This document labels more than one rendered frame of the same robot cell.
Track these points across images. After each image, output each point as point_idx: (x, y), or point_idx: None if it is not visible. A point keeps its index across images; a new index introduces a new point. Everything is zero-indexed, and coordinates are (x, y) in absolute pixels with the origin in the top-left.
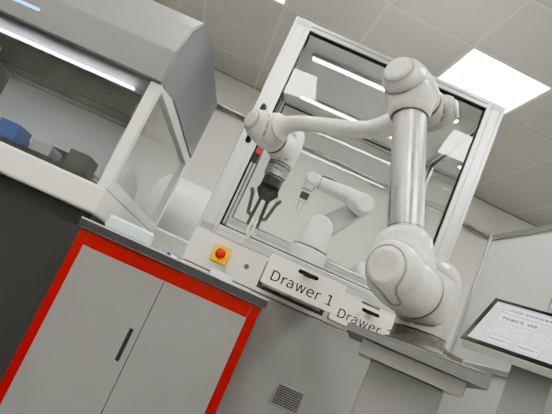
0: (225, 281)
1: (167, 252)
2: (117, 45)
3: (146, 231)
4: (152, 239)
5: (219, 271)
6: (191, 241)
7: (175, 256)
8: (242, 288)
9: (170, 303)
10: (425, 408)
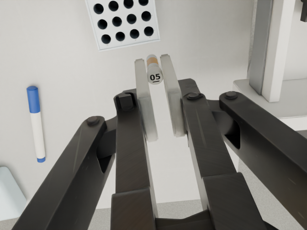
0: (166, 201)
1: (38, 161)
2: None
3: (7, 219)
4: (20, 203)
5: (120, 48)
6: None
7: (39, 129)
8: (193, 199)
9: None
10: None
